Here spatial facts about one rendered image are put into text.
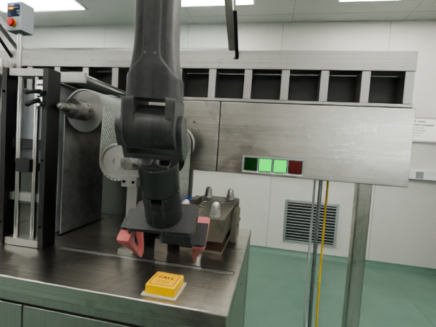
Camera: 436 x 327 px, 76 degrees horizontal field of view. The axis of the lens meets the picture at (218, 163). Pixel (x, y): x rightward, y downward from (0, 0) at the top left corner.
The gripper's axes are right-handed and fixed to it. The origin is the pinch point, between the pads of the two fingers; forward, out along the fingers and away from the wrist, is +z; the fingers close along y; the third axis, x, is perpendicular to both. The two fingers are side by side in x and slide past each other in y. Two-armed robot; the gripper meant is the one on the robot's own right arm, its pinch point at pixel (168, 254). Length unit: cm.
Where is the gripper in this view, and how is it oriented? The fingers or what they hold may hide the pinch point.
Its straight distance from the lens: 52.9
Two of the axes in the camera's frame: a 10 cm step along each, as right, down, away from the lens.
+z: -0.2, 8.4, 5.4
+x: -0.9, 5.3, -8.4
